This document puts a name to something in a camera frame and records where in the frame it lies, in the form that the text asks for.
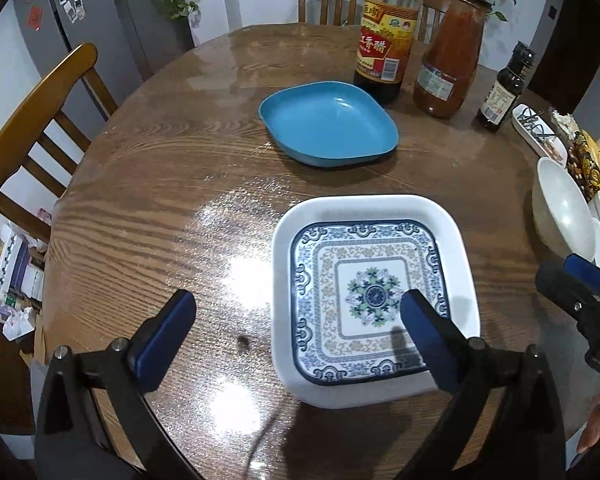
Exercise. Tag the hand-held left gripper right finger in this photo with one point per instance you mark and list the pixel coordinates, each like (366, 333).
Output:
(427, 345)

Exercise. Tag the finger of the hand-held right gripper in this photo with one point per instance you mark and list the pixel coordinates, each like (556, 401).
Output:
(560, 282)
(587, 274)

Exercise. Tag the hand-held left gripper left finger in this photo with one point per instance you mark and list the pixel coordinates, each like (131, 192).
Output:
(162, 345)

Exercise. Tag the large white bowl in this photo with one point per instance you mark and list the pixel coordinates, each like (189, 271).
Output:
(562, 210)

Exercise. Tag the white patterned square plate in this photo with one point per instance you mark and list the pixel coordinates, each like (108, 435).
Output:
(330, 260)

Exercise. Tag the blue plate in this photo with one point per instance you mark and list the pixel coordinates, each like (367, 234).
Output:
(325, 120)

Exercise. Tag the person's right hand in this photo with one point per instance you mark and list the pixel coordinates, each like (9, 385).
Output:
(594, 427)

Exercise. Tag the wooden beaded trivet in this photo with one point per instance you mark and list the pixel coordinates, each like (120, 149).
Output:
(575, 167)

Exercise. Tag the yellow snack bag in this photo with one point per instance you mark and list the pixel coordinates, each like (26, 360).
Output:
(587, 160)

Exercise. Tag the white oblong dish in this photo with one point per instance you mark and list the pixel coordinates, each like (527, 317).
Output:
(532, 132)

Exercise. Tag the white crumpled packet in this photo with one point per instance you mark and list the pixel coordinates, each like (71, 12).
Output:
(564, 121)

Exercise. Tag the pile of boxes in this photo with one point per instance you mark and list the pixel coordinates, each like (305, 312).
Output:
(10, 270)

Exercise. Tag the small dark sauce bottle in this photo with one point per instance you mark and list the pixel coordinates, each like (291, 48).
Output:
(505, 90)

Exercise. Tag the dark door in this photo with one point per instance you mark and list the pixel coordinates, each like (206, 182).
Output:
(570, 50)

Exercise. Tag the red sauce jar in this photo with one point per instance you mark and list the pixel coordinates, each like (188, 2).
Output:
(447, 60)

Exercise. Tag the dark vinegar bottle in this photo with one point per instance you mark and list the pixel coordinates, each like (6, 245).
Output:
(385, 45)

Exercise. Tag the grey refrigerator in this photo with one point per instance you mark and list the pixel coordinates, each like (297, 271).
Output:
(100, 45)

